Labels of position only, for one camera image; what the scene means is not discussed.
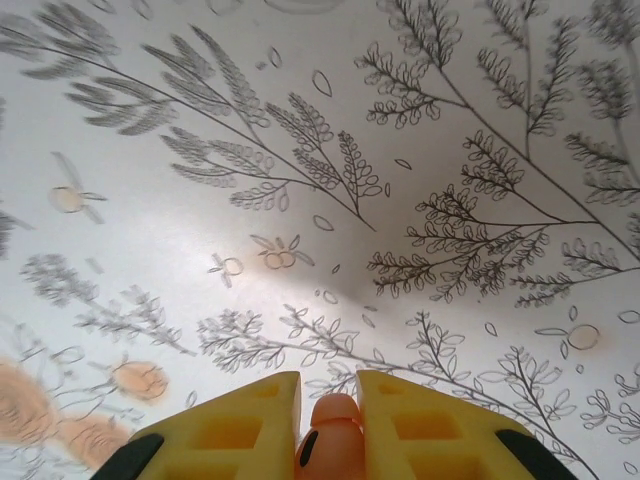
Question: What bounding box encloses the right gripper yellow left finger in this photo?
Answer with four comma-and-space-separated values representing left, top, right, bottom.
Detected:
94, 370, 302, 480

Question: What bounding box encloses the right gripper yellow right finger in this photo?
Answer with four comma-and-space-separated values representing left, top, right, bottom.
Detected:
357, 369, 576, 480

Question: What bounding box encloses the orange wireless earbud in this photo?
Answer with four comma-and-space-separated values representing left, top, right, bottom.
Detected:
294, 393, 366, 480

